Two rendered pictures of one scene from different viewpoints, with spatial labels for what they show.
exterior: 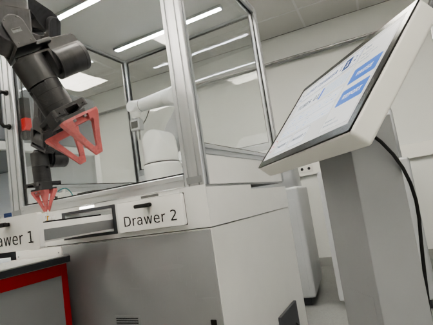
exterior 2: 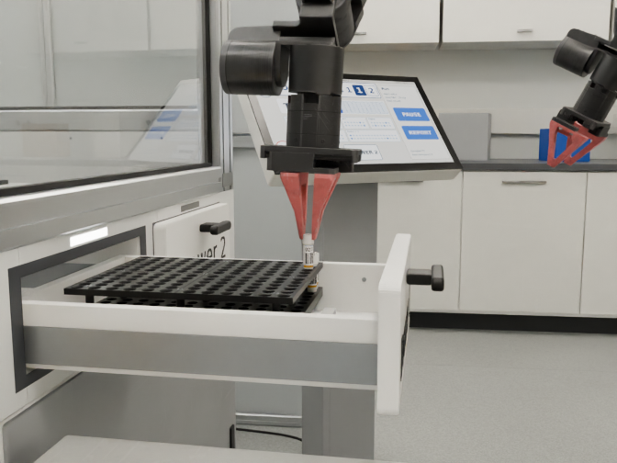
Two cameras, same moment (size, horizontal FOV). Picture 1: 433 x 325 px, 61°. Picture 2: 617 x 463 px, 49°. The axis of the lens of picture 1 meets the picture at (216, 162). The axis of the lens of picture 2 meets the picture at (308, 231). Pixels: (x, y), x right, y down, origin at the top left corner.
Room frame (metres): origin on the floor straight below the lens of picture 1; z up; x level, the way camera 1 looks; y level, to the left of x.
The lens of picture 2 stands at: (1.46, 1.31, 1.04)
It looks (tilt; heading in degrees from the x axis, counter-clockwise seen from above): 8 degrees down; 254
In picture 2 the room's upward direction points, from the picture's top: straight up
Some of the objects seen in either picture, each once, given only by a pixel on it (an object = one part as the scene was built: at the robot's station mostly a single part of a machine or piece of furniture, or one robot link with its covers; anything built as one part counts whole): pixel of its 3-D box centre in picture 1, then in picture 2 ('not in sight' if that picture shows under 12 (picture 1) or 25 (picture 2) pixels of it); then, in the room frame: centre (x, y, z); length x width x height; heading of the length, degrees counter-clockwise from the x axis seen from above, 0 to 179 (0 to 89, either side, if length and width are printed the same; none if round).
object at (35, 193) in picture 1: (46, 197); (303, 196); (1.26, 0.59, 0.98); 0.07 x 0.07 x 0.09; 66
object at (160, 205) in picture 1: (150, 213); (196, 247); (1.34, 0.26, 0.87); 0.29 x 0.02 x 0.11; 64
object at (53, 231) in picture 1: (64, 229); (197, 307); (1.38, 0.60, 0.86); 0.40 x 0.26 x 0.06; 154
